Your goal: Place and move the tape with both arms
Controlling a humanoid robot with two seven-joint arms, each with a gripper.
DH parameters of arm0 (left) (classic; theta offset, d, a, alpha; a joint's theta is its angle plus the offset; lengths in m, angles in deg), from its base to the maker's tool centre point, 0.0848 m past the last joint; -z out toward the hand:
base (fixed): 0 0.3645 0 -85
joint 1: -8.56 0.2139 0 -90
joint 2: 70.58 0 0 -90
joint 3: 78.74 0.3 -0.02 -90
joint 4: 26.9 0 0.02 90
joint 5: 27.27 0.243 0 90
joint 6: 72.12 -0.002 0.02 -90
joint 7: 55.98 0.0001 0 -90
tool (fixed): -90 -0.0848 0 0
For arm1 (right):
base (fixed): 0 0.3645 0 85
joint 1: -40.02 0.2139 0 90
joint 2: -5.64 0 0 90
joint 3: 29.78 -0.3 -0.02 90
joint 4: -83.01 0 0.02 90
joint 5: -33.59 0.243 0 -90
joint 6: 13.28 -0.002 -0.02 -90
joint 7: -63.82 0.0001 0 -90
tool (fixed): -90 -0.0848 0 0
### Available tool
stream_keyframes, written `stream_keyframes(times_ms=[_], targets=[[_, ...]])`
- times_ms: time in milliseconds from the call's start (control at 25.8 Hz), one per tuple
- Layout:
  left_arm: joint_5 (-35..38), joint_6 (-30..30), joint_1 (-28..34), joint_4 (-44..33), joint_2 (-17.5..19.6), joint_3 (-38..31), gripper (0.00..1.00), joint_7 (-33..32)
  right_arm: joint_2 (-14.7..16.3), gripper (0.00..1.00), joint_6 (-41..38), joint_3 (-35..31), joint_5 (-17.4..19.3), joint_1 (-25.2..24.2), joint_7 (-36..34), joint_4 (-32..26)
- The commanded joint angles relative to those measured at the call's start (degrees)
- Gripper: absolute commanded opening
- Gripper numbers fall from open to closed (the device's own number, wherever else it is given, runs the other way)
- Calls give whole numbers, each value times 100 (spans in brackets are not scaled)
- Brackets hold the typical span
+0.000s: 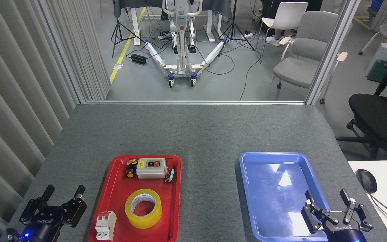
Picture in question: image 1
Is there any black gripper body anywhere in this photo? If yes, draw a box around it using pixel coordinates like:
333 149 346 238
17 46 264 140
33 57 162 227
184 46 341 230
323 225 367 242
19 215 63 242

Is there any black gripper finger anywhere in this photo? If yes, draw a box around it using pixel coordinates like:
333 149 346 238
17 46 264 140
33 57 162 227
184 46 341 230
59 185 87 227
340 189 375 232
19 184 55 225
301 190 338 234

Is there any yellow tape roll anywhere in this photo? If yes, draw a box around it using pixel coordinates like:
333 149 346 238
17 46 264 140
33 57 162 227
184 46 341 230
125 189 163 229

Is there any white circuit breaker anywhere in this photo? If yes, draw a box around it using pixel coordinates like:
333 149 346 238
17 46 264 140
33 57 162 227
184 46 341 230
95 211 117 241

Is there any black computer mouse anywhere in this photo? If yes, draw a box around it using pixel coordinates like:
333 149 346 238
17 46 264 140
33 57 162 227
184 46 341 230
355 169 377 194

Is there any blue plastic tray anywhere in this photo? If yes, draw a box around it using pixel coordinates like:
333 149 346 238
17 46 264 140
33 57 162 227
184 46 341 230
239 152 338 242

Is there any red plastic tray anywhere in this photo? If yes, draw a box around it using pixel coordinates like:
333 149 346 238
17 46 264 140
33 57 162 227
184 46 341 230
88 155 182 242

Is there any orange push button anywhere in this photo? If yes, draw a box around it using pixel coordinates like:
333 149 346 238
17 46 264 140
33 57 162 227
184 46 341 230
125 160 137 178

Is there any black office chair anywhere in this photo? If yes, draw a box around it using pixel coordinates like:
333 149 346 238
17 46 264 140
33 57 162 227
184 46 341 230
336 61 387 160

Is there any grey padded chair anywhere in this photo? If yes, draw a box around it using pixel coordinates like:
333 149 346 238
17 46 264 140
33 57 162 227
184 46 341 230
267 11 352 104

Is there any person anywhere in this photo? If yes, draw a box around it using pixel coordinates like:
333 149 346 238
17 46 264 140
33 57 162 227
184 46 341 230
260 0 323 43

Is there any black tripod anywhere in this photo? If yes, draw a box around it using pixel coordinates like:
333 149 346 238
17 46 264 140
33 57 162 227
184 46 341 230
218 0 255 57
111 0 146 58

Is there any white stand on wheels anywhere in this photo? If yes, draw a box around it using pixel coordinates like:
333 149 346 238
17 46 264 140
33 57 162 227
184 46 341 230
144 0 226 88

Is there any white plastic chair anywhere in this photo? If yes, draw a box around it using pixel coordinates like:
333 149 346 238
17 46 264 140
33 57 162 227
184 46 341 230
256 2 309 64

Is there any white switch box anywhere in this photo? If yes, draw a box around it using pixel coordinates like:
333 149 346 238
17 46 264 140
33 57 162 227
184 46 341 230
136 158 167 179

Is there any silver frame post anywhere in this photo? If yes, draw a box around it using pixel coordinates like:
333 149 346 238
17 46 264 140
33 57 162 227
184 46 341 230
305 0 362 105

